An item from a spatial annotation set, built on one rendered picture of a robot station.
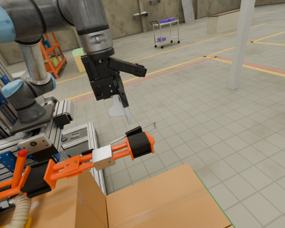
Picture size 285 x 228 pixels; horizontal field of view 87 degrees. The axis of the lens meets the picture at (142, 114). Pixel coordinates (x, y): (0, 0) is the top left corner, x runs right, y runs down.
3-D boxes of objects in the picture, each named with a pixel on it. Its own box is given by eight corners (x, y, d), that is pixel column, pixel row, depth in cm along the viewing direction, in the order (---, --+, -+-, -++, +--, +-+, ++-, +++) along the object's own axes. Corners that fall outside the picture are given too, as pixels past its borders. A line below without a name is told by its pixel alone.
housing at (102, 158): (96, 172, 52) (92, 163, 49) (96, 157, 57) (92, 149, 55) (116, 165, 53) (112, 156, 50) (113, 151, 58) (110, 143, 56)
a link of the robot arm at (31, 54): (26, 89, 97) (-19, -5, 53) (48, 79, 106) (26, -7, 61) (37, 102, 96) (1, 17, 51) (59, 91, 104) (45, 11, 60)
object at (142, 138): (132, 160, 53) (129, 151, 50) (128, 146, 59) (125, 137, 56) (154, 153, 54) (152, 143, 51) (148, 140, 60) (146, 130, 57)
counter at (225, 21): (206, 33, 767) (207, 16, 726) (240, 24, 810) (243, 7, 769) (216, 34, 711) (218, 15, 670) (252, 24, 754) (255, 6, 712)
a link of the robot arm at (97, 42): (106, 28, 40) (112, 28, 33) (111, 46, 42) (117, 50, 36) (78, 34, 38) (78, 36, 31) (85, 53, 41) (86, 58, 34)
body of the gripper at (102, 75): (95, 93, 47) (79, 53, 40) (121, 85, 49) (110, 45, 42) (97, 103, 41) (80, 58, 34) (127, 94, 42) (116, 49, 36)
